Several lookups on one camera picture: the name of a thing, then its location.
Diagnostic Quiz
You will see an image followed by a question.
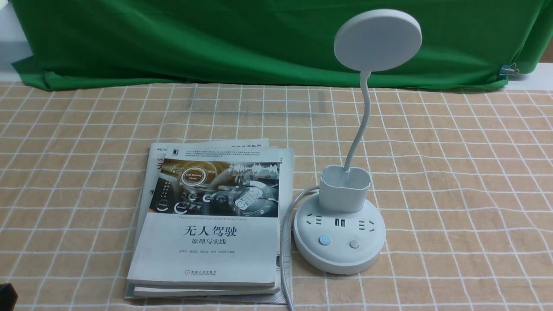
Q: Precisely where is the white desk lamp with sockets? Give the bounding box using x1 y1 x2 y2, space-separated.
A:
293 9 423 275

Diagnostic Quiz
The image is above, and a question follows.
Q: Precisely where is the bottom white book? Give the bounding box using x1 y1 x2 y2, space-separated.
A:
134 143 294 305

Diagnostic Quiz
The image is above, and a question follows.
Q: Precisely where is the top self-driving textbook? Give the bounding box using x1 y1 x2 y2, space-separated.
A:
127 144 281 287

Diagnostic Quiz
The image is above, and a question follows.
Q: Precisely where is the orange checkered tablecloth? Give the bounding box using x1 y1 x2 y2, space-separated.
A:
0 82 553 311

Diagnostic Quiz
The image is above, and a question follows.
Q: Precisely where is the green backdrop cloth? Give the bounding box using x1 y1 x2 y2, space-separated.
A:
11 0 552 91

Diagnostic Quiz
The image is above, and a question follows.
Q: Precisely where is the metal binder clip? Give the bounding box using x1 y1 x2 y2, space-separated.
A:
497 63 520 79

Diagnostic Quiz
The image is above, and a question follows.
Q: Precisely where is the dark object at corner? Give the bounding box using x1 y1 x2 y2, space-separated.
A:
0 283 19 311

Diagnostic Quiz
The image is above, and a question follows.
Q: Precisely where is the white lamp power cable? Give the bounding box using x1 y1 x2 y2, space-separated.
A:
280 185 321 311

